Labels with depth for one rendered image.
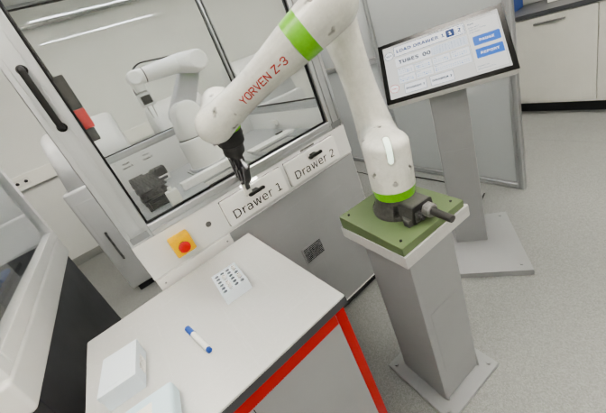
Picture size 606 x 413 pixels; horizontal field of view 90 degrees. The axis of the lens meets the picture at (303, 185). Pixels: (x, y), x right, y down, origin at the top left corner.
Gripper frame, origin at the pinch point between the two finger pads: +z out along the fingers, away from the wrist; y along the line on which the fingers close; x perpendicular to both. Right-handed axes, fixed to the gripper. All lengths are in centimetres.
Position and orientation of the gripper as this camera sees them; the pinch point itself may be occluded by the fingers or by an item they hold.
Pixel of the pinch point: (246, 188)
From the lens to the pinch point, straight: 120.0
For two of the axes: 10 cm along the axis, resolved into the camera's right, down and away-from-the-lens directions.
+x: 7.5, -5.0, 4.3
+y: 6.5, 4.3, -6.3
